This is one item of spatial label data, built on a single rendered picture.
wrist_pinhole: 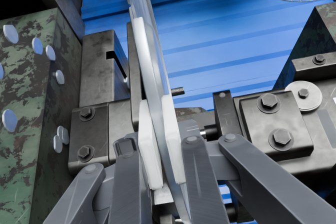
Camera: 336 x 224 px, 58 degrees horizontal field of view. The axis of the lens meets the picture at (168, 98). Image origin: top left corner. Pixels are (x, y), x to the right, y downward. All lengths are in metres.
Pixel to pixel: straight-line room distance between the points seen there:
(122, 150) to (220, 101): 0.39
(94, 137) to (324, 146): 0.33
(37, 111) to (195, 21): 2.01
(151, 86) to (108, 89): 0.31
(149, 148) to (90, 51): 0.41
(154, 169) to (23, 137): 0.25
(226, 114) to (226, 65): 1.56
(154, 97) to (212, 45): 2.01
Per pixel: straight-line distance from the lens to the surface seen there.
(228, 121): 0.51
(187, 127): 0.18
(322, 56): 0.53
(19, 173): 0.38
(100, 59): 0.54
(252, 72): 2.04
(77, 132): 0.43
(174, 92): 0.63
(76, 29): 0.58
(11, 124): 0.33
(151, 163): 0.16
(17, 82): 0.45
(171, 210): 0.55
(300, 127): 0.47
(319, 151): 0.50
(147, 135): 0.16
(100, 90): 0.50
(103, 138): 0.42
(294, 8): 2.46
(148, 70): 0.18
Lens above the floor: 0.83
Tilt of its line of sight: 5 degrees down
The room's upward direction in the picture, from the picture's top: 79 degrees clockwise
